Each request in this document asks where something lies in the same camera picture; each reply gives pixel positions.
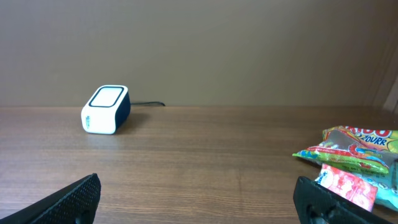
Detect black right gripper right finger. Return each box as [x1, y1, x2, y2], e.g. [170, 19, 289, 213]
[293, 176, 390, 224]

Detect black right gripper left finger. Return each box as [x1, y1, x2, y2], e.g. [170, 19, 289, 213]
[1, 173, 101, 224]

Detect small red white box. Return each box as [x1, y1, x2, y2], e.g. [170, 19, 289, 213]
[315, 164, 378, 212]

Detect Haribo gummy candy bag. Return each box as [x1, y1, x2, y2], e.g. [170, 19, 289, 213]
[293, 126, 397, 175]

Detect light blue tissue pack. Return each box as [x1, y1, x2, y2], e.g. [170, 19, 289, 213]
[356, 161, 397, 211]

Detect white barcode scanner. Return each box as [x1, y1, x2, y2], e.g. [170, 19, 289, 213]
[81, 85, 131, 134]

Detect black scanner cable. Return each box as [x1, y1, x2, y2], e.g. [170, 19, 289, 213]
[129, 101, 167, 107]

